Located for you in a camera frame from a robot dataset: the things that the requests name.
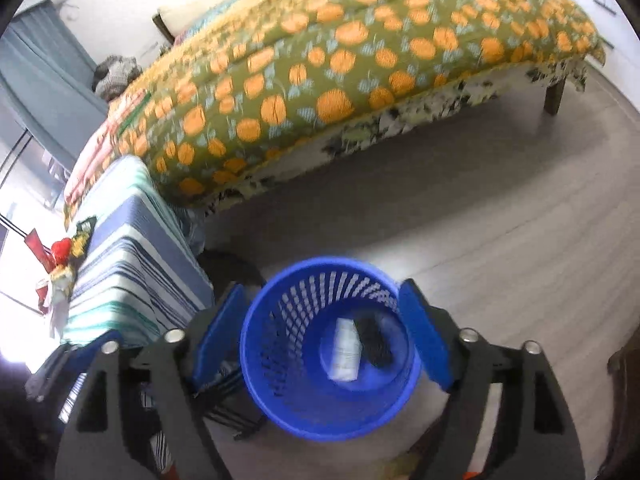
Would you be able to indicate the pink folded cloth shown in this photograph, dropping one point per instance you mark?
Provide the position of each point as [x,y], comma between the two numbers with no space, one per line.
[100,145]

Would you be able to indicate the grey-blue curtain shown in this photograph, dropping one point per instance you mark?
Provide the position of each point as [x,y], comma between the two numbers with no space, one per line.
[40,75]

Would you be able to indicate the grey pile of clothes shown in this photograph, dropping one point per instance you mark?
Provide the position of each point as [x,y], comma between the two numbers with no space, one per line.
[115,77]

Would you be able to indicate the green snack packet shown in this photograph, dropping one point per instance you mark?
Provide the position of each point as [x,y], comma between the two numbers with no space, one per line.
[82,237]

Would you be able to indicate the striped cloth covered table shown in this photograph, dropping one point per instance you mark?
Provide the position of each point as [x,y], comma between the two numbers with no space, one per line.
[130,240]

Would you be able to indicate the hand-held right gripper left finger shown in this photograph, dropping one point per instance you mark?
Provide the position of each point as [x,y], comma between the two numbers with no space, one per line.
[220,332]

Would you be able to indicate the blue plastic mesh basket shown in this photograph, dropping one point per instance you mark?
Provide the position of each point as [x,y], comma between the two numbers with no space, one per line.
[280,400]

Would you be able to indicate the floral bed sheet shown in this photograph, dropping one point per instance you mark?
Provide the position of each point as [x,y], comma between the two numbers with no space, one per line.
[400,120]

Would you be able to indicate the bed with orange-dotted green cover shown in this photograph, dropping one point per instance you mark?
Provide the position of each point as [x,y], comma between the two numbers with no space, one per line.
[350,60]

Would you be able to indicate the black crumpled wrapper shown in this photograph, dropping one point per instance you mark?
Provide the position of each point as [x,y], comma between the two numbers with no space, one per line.
[374,342]

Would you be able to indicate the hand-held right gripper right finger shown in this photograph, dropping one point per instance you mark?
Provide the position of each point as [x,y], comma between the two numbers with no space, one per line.
[425,332]

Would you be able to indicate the dark wooden bed leg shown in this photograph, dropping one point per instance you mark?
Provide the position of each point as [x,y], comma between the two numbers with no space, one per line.
[552,97]

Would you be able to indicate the white packet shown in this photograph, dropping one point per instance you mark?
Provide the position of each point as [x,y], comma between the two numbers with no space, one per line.
[345,350]

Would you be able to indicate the red snack packet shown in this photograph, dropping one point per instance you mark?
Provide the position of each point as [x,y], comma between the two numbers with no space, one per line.
[56,252]

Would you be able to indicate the white pillow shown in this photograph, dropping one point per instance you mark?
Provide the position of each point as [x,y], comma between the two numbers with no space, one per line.
[200,5]

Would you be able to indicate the brown wooden furniture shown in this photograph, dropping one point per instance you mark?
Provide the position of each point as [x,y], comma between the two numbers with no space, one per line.
[627,370]

